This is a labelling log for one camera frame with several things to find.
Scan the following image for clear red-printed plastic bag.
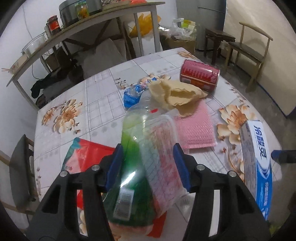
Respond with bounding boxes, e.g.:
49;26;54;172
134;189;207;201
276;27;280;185
135;114;185;217

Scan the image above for red patterned plastic package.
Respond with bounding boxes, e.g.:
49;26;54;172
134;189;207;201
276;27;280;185
61;137;167;239

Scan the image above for brown cardboard box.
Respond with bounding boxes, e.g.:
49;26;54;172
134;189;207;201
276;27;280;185
159;35;196;54

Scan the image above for red lid glass jar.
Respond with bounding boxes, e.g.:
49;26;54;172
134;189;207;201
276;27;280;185
47;15;61;36

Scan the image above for orange plastic bag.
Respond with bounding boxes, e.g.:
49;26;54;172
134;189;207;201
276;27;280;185
129;14;152;38

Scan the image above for crushed blue-label water bottle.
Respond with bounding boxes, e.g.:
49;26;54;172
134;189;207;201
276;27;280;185
123;84;147;109

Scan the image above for pink bubble mailer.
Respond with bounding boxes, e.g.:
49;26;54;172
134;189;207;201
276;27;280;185
176;100;216;150

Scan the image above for red drink can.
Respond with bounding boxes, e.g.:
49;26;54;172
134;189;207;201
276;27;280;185
180;59;220;92

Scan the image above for grey metal shelf table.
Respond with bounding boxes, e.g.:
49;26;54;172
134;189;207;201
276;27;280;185
6;1;166;110

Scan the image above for clear bags on box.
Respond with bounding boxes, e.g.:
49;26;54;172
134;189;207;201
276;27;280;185
159;18;197;41

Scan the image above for dark wooden stool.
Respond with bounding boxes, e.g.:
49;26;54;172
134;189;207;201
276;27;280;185
204;28;235;65

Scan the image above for beige crumpled paper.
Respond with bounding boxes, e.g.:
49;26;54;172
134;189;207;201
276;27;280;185
148;79;208;117

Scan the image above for wooden chair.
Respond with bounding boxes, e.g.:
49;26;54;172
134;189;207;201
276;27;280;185
224;22;273;92

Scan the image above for blue white toothpaste box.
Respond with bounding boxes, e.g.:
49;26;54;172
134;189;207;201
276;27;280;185
239;120;273;219

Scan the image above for green plastic bottle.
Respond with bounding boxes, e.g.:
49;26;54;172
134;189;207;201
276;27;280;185
104;90;166;235

